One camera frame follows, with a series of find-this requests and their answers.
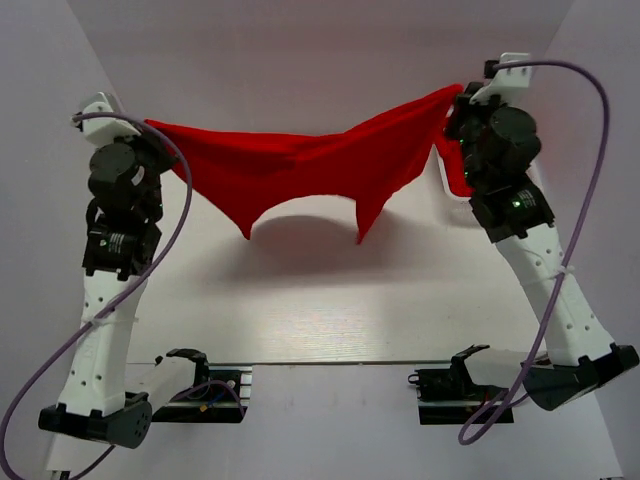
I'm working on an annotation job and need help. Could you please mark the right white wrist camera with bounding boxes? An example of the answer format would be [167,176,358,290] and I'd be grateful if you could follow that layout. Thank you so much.
[484,52,532,98]

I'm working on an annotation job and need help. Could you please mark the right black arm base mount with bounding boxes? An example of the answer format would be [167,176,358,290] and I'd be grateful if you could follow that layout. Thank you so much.
[407,344,523,425]

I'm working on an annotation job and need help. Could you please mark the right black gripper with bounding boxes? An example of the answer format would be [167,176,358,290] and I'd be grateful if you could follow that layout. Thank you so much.
[445,82,514,190]

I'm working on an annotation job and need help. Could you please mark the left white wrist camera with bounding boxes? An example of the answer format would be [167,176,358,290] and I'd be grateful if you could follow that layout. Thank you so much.
[70,92,141,148]

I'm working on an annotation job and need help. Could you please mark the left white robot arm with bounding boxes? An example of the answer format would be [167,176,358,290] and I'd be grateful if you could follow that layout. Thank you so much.
[38,134,176,449]

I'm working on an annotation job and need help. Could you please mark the red t shirt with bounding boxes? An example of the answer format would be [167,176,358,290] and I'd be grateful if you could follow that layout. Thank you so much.
[150,84,463,238]

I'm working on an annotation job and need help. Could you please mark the red shirts pile in basket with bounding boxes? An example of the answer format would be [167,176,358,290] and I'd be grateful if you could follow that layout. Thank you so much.
[439,130,474,196]

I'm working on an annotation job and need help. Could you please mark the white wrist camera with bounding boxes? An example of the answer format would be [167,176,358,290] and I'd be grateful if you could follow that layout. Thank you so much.
[70,92,141,148]
[484,52,532,98]

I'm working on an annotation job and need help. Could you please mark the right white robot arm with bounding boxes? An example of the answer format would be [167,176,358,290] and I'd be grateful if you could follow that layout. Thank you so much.
[444,82,639,411]

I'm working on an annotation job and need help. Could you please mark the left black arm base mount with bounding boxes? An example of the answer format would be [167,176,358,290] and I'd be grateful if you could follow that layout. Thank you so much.
[152,348,253,424]

